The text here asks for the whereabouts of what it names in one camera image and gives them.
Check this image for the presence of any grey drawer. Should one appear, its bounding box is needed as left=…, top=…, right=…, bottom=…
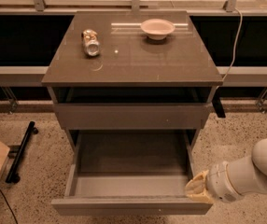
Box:
left=51, top=130, right=211, bottom=216
left=53, top=104, right=212, bottom=130

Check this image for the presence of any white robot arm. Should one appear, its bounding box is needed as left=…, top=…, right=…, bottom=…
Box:
left=185, top=138, right=267, bottom=203

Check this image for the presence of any grey drawer cabinet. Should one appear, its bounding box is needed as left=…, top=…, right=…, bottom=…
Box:
left=42, top=11, right=222, bottom=145

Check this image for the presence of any grey top drawer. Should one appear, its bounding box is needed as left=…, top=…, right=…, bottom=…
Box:
left=53, top=104, right=212, bottom=130

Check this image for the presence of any white bowl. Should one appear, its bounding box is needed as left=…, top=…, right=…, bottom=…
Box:
left=140, top=19, right=175, bottom=40

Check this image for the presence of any crushed silver can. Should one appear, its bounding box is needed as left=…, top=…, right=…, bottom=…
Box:
left=81, top=29, right=100, bottom=57

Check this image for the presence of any black bar with wheels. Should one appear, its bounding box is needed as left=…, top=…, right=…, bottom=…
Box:
left=6, top=121, right=38, bottom=183

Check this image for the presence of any white cable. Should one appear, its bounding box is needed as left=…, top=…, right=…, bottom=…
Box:
left=221, top=7, right=244, bottom=82

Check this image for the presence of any metal window rail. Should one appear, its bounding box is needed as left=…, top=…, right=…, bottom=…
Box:
left=0, top=66, right=267, bottom=87

